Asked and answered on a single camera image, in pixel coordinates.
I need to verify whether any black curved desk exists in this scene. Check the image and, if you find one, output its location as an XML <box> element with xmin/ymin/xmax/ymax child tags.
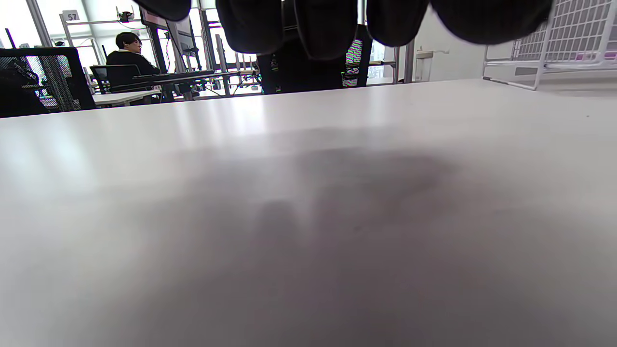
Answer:
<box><xmin>131</xmin><ymin>69</ymin><xmax>261</xmax><ymax>90</ymax></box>

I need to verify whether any white desk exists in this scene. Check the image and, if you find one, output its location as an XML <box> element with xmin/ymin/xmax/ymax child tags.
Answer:
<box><xmin>93</xmin><ymin>89</ymin><xmax>162</xmax><ymax>107</ymax></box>

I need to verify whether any clear tumbler bottle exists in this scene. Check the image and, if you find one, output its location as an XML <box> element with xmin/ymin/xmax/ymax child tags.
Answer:
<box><xmin>416</xmin><ymin>48</ymin><xmax>434</xmax><ymax>82</ymax></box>

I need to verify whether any grey metal post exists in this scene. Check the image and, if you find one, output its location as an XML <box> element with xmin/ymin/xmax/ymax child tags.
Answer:
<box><xmin>404</xmin><ymin>39</ymin><xmax>416</xmax><ymax>83</ymax></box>

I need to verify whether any white wire basket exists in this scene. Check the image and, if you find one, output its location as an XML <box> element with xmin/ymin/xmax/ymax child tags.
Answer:
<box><xmin>482</xmin><ymin>0</ymin><xmax>617</xmax><ymax>92</ymax></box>

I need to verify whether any person's left hand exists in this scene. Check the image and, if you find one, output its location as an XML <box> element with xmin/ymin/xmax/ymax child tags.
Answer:
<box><xmin>133</xmin><ymin>0</ymin><xmax>554</xmax><ymax>61</ymax></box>

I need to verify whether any black mesh office chair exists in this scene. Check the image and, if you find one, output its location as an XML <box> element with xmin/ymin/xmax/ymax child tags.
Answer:
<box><xmin>256</xmin><ymin>24</ymin><xmax>373</xmax><ymax>94</ymax></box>
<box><xmin>0</xmin><ymin>47</ymin><xmax>97</xmax><ymax>119</ymax></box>

